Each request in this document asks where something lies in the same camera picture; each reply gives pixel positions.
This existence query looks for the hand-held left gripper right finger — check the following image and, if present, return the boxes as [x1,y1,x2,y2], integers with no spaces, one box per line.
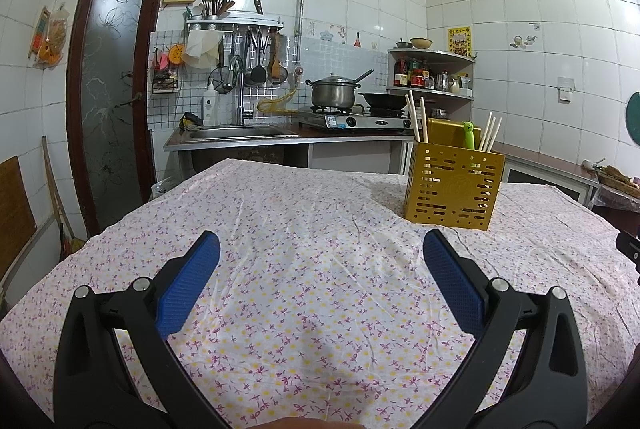
[415,229,588,429]

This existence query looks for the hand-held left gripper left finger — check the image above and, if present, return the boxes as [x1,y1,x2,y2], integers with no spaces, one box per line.
[52,230,236,429]

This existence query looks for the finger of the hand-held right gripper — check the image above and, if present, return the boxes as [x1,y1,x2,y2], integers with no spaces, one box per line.
[616,231,640,286]

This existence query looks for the yellow perforated utensil holder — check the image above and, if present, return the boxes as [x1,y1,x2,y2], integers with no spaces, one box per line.
[404,118,505,231]

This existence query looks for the floral tablecloth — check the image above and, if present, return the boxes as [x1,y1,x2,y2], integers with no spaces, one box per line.
[0,158,640,429]

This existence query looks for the green round board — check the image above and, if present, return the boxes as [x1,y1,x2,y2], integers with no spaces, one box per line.
[627,91,640,140]

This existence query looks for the stainless steel sink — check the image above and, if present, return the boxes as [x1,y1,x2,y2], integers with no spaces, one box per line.
[188,124,301,141]

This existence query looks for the white soap bottle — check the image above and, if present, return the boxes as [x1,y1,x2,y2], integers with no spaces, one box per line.
[201,77,220,126]

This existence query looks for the white corner shelf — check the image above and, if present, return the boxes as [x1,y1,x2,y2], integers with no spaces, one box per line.
[386,48,476,144]

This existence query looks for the wooden board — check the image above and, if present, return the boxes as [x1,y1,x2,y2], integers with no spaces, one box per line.
[0,156,39,271]

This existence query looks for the brown framed frosted glass door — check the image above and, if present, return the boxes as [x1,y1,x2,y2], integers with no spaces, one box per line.
[66,0,172,238]

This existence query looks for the chrome faucet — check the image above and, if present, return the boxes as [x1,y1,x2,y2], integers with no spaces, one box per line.
[228,56,255,126]

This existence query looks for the gas stove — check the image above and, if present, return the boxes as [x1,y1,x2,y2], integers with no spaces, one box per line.
[298,106,416,130]

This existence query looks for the black wok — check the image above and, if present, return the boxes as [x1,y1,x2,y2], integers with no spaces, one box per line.
[357,92,409,110]

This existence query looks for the row of sauce bottles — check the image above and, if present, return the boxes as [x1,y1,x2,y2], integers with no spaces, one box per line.
[393,58,431,89]

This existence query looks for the black spatula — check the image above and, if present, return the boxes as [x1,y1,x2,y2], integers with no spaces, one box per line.
[249,31,269,85]

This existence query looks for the steel cooking pot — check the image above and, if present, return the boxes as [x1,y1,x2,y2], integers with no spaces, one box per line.
[305,76,362,109]

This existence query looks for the hanging white cloth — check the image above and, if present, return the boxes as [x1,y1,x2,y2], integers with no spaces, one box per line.
[181,31,224,70]

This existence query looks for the utensil cup on rack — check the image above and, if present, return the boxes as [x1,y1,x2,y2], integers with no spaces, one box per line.
[200,0,235,21]

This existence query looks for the hanging orange bag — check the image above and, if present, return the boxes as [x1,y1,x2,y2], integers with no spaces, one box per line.
[27,5,69,68]

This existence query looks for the yellow hose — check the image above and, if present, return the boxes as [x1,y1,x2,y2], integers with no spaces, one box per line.
[257,81,301,115]

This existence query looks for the wall hooks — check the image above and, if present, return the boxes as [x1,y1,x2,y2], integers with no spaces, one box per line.
[509,22,542,50]

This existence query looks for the yellow wall poster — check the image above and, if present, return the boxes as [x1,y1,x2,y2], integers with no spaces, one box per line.
[447,26,472,58]

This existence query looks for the metal wall rack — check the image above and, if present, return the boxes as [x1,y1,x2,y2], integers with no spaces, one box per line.
[185,17,285,32]

